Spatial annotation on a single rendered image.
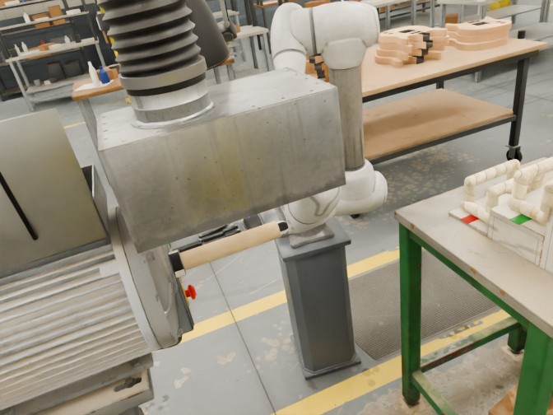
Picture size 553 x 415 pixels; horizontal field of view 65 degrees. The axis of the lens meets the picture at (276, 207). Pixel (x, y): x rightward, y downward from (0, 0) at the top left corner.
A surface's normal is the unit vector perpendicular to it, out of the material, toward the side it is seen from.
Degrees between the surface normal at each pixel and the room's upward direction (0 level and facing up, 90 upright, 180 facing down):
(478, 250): 0
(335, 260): 90
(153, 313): 81
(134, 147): 90
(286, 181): 90
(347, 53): 102
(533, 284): 0
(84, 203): 90
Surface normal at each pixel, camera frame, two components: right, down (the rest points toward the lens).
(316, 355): 0.23, 0.46
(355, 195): -0.05, 0.56
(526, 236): -0.90, 0.32
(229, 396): -0.15, -0.85
